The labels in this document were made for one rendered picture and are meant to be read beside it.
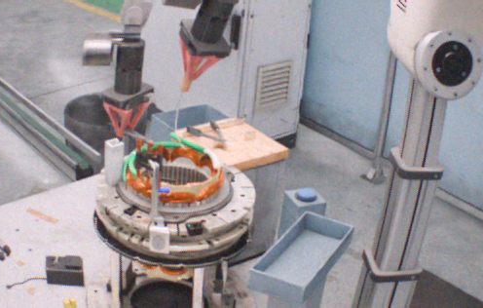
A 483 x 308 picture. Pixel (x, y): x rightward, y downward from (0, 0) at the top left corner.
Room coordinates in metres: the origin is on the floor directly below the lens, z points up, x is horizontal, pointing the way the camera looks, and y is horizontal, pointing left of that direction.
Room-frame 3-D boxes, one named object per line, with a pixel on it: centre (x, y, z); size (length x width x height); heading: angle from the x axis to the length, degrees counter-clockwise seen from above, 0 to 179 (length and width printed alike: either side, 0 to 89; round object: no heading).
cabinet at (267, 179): (1.60, 0.03, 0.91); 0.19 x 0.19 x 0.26; 41
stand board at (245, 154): (1.60, 0.03, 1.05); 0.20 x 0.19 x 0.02; 41
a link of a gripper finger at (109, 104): (1.36, 0.24, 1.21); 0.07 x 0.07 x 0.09; 58
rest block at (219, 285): (1.28, 0.01, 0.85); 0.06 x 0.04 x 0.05; 176
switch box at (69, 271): (1.34, 0.39, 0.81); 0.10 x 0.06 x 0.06; 103
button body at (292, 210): (1.42, -0.15, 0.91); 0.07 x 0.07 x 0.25; 26
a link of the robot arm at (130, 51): (1.36, 0.24, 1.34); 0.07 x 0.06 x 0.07; 98
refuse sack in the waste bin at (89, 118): (2.88, 0.60, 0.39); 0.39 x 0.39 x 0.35
